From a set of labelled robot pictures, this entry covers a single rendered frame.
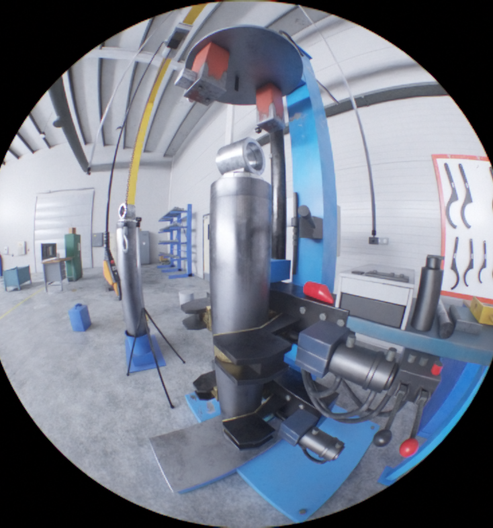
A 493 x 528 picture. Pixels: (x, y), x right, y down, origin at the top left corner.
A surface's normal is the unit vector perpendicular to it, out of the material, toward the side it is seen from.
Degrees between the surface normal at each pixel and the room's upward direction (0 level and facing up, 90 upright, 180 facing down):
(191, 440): 0
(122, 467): 0
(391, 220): 90
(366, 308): 90
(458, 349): 90
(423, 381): 90
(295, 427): 0
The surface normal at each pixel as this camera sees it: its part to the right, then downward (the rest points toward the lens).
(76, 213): 0.60, 0.11
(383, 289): -0.80, 0.07
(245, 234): 0.15, 0.13
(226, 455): 0.01, -0.99
